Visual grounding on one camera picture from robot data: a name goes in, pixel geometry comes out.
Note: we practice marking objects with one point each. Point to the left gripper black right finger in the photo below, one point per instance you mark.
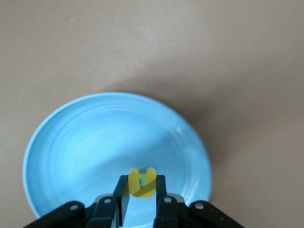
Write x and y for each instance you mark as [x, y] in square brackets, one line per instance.
[171, 213]

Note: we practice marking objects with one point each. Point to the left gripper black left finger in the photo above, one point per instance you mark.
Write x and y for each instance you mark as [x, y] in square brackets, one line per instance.
[104, 213]

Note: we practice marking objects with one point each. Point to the yellow foam letter n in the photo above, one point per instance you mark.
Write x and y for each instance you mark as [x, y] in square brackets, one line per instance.
[134, 185]

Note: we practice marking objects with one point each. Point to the blue plate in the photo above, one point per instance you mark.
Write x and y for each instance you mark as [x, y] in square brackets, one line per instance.
[83, 154]

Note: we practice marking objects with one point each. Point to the brown table cover sheet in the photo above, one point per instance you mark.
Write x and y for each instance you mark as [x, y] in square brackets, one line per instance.
[166, 47]

